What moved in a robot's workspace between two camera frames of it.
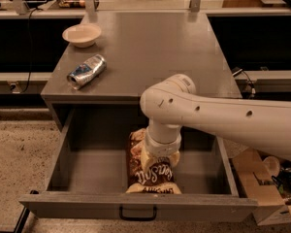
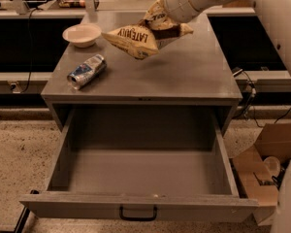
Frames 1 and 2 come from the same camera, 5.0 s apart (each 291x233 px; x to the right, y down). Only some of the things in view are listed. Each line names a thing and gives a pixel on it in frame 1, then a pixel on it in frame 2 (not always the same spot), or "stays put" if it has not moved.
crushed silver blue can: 86,72 stays put
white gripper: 162,147 → 174,3
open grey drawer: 90,168 stays put
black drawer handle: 129,218 stays put
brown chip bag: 163,178 → 143,41
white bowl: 81,35 stays put
